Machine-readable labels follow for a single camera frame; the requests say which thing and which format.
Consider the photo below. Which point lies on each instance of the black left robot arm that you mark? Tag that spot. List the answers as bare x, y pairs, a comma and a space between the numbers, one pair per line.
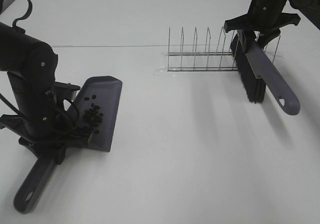
30, 65

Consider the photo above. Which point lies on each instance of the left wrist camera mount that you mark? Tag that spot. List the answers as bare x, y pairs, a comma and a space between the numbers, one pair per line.
65, 91

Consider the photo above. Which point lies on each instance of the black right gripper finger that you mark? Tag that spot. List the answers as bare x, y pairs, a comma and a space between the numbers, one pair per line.
269, 25
238, 23

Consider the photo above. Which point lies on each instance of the pile of coffee beans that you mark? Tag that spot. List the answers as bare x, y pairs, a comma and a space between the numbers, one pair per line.
89, 117

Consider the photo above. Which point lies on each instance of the purple plastic dustpan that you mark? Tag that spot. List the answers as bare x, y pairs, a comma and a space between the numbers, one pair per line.
106, 92

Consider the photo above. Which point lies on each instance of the purple brush black bristles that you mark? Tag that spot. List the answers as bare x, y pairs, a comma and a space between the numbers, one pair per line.
257, 73

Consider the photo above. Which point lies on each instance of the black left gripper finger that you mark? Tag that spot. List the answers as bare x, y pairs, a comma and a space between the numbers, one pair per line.
78, 139
54, 147

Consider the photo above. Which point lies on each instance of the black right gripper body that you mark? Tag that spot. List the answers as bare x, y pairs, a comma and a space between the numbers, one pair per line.
270, 6

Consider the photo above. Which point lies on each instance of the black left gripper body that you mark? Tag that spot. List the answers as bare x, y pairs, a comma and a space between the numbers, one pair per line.
44, 119

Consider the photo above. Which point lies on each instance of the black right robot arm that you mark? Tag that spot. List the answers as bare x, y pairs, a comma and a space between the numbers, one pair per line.
309, 8

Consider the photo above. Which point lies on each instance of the chrome wire dish rack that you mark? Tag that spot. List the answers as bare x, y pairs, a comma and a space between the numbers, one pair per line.
209, 57

